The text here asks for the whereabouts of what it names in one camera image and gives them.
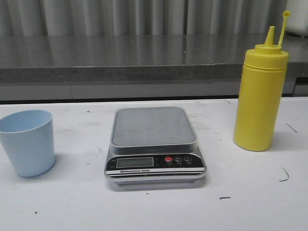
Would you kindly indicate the yellow squeeze bottle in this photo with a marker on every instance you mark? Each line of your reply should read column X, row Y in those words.
column 262, row 81

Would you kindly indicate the light blue plastic cup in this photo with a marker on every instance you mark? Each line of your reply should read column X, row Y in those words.
column 27, row 138

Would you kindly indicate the silver electronic kitchen scale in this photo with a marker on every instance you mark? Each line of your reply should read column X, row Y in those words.
column 153, row 145

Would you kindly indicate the grey stone counter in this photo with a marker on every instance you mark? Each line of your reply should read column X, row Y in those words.
column 122, row 68

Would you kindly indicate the grey curtain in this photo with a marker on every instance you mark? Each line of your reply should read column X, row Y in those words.
column 138, row 17

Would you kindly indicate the white blender appliance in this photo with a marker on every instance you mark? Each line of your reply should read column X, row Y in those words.
column 298, row 21

